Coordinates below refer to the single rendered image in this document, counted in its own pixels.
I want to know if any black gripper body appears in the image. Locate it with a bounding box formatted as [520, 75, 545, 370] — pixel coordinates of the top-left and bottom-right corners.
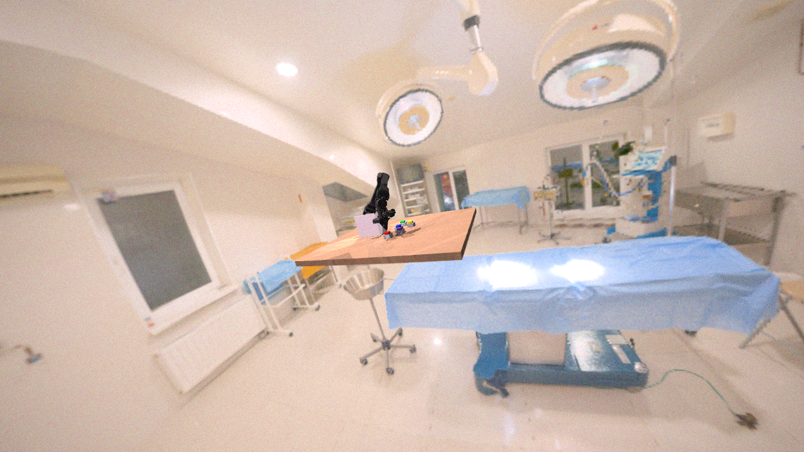
[372, 207, 388, 223]

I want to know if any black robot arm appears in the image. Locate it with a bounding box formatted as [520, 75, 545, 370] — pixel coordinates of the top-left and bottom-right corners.
[362, 173, 396, 217]

